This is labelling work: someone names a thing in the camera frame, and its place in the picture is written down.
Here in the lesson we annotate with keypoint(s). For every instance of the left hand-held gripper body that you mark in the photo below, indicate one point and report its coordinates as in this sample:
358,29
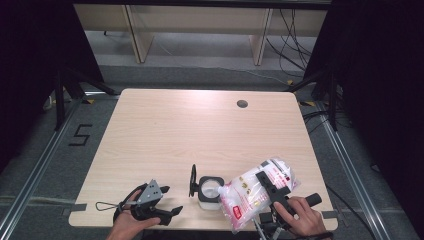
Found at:
148,195

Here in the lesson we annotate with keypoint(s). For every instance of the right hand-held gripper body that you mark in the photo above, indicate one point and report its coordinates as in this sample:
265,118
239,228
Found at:
278,192

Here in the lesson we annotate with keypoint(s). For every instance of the red and white plastic pouch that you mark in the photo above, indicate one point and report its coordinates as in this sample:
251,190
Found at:
250,196

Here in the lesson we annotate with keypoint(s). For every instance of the black round jar lid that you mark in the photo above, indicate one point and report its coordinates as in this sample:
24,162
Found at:
192,180

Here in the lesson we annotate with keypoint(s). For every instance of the glass jar with black rim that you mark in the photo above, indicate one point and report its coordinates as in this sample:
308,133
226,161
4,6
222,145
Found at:
208,193

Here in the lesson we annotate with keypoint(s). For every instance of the person's left hand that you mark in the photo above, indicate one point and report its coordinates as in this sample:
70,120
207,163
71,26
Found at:
128,225

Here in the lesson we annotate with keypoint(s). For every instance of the person's right hand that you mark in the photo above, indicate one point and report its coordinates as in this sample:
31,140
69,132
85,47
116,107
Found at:
306,220

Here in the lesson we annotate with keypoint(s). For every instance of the grey tape strip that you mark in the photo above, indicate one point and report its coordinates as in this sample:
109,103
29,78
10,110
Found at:
330,214
76,208

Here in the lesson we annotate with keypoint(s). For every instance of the round grey table grommet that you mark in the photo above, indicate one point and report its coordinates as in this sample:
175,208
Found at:
242,103

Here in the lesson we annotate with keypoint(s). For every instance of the black metal stand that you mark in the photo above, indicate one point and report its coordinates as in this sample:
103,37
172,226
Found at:
60,100
331,100

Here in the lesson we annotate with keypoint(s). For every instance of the black curtain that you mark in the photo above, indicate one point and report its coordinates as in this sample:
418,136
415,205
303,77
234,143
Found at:
380,83
30,66

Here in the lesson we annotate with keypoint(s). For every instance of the light wooden desk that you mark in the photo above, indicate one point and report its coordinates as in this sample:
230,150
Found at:
200,20

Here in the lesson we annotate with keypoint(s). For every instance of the aluminium floor rail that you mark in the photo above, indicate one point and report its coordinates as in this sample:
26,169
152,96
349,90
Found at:
36,170
353,173

